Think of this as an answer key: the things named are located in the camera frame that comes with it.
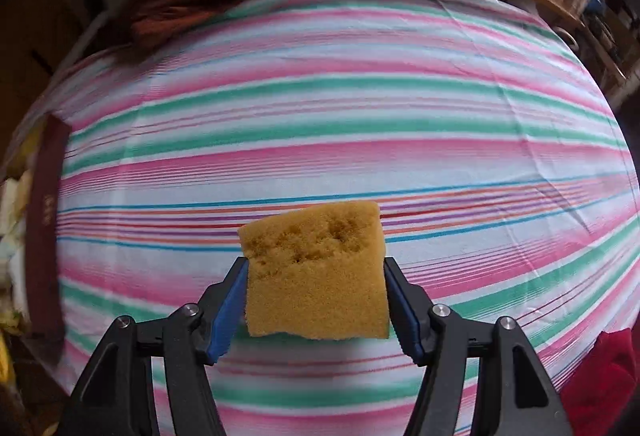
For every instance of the striped bedsheet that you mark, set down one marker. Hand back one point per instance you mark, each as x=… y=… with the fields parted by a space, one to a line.
x=350 y=116

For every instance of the blue container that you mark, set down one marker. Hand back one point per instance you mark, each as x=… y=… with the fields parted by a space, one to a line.
x=595 y=3

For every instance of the white bed rail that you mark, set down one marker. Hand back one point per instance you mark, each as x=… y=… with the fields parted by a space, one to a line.
x=85 y=46

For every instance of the gold metal tin box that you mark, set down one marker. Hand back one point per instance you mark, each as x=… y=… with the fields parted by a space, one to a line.
x=47 y=226

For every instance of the red cloth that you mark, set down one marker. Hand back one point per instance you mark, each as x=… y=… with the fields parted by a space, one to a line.
x=607 y=386

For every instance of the cluttered wooden rack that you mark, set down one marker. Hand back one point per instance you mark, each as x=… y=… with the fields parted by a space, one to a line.
x=607 y=41

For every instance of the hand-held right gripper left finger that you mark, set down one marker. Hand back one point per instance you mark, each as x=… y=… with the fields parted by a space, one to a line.
x=227 y=311

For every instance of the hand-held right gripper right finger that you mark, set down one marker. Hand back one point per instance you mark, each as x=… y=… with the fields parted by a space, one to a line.
x=402 y=311

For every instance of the yellow sponge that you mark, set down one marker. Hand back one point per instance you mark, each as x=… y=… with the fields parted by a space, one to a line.
x=315 y=276

